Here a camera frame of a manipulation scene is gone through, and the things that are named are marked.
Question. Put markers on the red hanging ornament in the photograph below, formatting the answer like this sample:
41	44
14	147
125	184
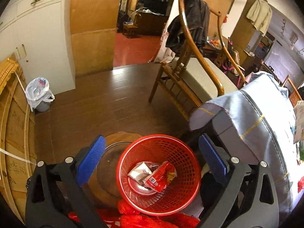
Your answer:
225	20

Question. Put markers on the red mesh plastic basket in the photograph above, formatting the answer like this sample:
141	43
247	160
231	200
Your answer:
166	147

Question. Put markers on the dark wooden cabinet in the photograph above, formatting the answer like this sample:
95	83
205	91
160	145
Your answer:
152	23

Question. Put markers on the dark storage crate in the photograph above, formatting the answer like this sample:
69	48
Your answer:
263	48

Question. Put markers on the wooden armchair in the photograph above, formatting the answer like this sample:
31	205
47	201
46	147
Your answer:
185	95

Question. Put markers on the white silver packet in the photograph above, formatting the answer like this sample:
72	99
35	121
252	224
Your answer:
140	171

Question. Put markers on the bowl of oranges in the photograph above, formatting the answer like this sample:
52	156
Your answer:
215	42

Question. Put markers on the large cardboard board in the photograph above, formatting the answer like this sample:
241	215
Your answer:
16	128

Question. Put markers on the white red floral curtain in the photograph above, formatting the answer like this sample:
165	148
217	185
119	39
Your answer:
163	52

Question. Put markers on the small wooden stool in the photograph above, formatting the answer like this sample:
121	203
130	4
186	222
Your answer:
130	29

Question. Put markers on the red snack packet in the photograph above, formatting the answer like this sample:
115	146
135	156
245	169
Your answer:
161	175

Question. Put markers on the grey seat cushion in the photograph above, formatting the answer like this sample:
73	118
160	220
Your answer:
204	78

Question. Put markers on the black jacket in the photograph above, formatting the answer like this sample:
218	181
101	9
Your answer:
194	19

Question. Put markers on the bin with white bag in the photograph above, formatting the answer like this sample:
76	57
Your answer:
38	90

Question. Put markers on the carved wooden chair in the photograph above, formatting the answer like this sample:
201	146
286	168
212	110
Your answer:
295	97

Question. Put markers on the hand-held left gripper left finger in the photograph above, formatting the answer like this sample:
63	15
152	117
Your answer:
92	159

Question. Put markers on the round wooden turntable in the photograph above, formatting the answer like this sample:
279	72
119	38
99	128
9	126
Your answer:
118	136

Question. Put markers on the red mesh bag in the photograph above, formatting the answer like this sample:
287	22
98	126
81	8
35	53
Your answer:
142	220

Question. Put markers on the blue striped tablecloth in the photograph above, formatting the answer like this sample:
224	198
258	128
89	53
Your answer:
256	114

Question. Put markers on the grey waste bin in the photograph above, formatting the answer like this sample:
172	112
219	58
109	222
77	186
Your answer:
42	106

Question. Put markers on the yellow knitted cloth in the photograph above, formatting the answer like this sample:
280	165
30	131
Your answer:
7	73

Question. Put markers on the round glass plate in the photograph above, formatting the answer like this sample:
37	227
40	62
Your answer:
109	166

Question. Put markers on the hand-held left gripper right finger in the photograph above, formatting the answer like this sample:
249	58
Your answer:
213	161

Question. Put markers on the beige jacket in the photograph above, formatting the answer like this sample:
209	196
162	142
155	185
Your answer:
260	14

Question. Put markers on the red wrapper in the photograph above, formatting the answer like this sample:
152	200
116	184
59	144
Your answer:
301	184

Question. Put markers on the pink metal frame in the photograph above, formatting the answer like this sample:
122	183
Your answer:
240	78

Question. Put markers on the white cabinet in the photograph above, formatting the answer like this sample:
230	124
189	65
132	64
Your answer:
42	40

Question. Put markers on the brown wardrobe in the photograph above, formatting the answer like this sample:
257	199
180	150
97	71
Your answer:
239	35

